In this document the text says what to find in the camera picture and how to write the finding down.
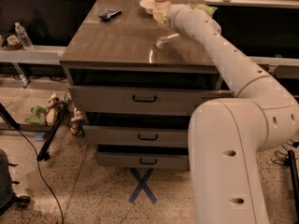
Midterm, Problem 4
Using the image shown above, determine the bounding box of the small water bottle on ledge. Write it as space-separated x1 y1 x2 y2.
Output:
15 22 34 49

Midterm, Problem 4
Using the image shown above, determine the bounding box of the black cable right floor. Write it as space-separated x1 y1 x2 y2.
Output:
272 140 299 167

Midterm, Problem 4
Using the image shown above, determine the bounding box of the green bag on floor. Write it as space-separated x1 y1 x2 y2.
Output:
25 105 46 125

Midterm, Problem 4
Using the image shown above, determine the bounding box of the round object on ledge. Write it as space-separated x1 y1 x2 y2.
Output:
7 35 20 46

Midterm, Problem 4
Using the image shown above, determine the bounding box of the blue tape cross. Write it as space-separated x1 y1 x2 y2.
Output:
128 168 157 204

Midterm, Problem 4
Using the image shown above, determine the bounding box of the white paper bowl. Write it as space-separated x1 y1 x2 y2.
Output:
139 0 156 15

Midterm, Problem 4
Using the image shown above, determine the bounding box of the grey drawer cabinet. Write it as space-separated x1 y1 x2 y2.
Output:
61 0 228 158

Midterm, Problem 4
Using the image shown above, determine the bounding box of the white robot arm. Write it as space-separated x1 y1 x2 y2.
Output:
153 5 299 224

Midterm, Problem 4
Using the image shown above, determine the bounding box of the grey wheeled base left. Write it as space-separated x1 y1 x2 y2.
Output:
0 149 31 216

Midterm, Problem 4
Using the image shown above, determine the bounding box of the bottom grey drawer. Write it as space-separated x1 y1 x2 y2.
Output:
94 152 189 170

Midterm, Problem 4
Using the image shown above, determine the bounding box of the grey drawer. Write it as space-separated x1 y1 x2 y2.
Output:
84 125 188 147
94 152 189 170
69 85 233 116

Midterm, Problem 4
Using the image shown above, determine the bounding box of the black stand right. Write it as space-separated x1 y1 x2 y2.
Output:
287 150 299 222

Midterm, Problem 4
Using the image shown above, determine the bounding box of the top grey drawer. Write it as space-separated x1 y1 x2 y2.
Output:
69 85 233 116

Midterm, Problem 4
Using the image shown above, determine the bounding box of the brown snack bag on floor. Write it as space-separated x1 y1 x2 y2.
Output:
45 92 62 127

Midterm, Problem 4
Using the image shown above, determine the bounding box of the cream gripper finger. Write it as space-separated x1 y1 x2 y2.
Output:
152 9 166 25

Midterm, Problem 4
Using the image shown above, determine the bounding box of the black floor cable left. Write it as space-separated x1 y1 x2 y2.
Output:
15 128 65 224

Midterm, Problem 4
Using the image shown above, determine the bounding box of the middle grey drawer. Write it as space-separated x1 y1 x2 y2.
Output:
84 125 188 147

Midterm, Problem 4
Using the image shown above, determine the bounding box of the small toy figure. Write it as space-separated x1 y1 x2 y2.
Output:
70 110 85 136

